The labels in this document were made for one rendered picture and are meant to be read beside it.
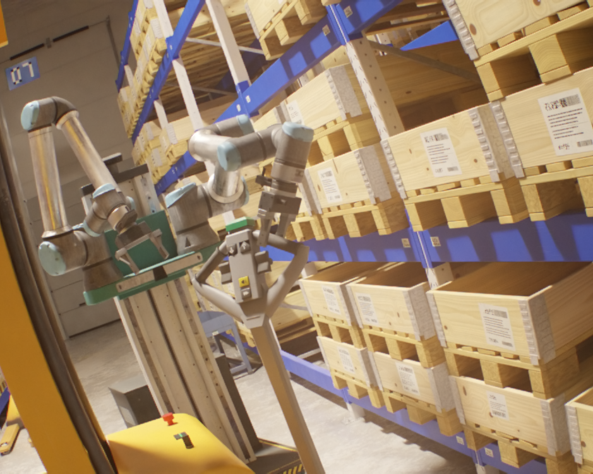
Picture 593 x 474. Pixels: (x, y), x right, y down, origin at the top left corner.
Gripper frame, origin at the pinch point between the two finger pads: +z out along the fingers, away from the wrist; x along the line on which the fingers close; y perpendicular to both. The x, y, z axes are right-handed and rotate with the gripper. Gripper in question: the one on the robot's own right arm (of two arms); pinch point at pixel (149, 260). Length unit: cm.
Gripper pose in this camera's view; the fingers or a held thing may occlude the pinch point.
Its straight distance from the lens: 293.0
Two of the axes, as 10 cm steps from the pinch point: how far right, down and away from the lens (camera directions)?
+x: -7.1, 4.1, -5.7
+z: 6.1, 7.7, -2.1
